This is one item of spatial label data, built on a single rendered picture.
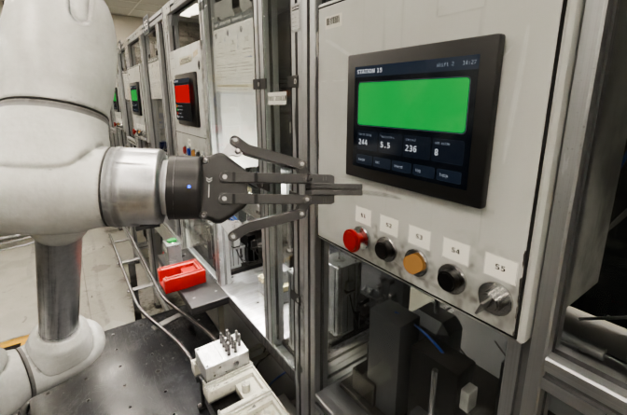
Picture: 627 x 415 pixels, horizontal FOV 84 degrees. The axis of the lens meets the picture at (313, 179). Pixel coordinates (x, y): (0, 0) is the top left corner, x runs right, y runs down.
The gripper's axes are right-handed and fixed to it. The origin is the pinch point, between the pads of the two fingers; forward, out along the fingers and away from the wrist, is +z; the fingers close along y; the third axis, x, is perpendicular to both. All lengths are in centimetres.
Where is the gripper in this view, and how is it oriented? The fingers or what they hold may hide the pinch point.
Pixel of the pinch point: (333, 189)
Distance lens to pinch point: 46.2
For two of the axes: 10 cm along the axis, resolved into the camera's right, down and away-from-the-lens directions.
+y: -0.1, 10.0, -0.6
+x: 2.6, -0.5, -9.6
